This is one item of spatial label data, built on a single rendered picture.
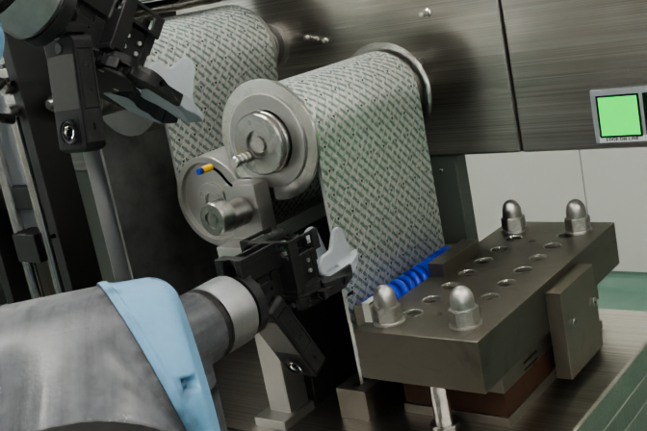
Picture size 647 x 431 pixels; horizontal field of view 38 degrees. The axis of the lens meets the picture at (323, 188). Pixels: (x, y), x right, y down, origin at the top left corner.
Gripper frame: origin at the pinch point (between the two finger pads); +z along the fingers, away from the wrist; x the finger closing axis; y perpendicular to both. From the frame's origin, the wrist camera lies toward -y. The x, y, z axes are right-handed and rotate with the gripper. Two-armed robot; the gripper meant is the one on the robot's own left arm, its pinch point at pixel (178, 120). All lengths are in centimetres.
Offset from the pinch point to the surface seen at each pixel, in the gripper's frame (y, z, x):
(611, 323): -3, 59, -28
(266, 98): 7.0, 8.7, -3.2
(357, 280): -8.7, 27.2, -8.4
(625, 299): 66, 286, 61
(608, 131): 18, 43, -30
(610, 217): 97, 279, 69
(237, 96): 7.5, 8.6, 1.6
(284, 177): -0.4, 14.7, -3.7
